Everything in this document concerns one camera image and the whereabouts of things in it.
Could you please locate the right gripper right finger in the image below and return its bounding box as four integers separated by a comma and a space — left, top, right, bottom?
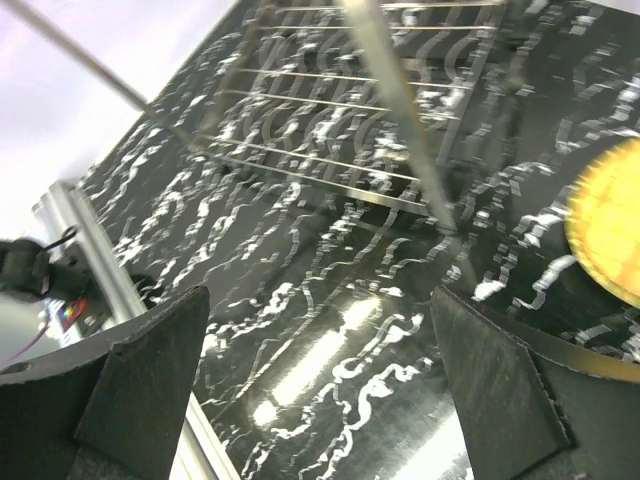
431, 286, 639, 479

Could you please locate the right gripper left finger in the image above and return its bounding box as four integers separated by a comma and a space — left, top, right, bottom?
1, 286, 209, 479

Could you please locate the woven bamboo plate green rim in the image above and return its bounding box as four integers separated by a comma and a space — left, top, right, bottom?
565, 138, 639, 308

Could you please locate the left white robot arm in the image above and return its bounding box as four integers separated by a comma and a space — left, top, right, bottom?
1, 239, 91, 303

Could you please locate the steel two-tier dish rack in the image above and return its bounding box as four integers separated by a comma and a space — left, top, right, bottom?
0, 0, 521, 236

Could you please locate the left small control board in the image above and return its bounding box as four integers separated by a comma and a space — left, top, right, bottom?
56, 297, 90, 334

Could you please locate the black marble pattern mat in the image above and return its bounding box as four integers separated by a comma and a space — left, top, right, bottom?
98, 1, 639, 479

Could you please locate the aluminium mounting rail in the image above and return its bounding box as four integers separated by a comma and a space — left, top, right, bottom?
34, 181, 239, 479

